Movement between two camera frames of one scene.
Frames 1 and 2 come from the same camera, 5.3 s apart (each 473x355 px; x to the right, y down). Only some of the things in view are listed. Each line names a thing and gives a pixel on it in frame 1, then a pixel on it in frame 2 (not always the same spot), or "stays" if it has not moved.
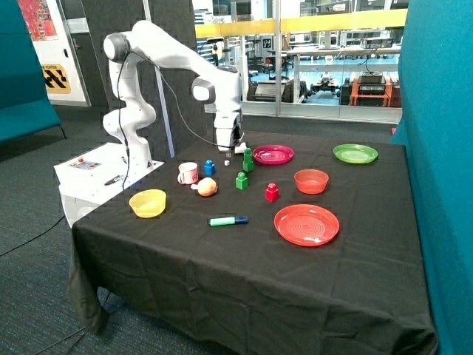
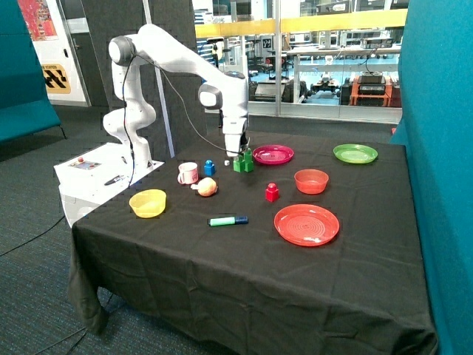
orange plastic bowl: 311,181 stays
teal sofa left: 25,106 stays
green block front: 241,181 -> 239,163
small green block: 247,155 stays
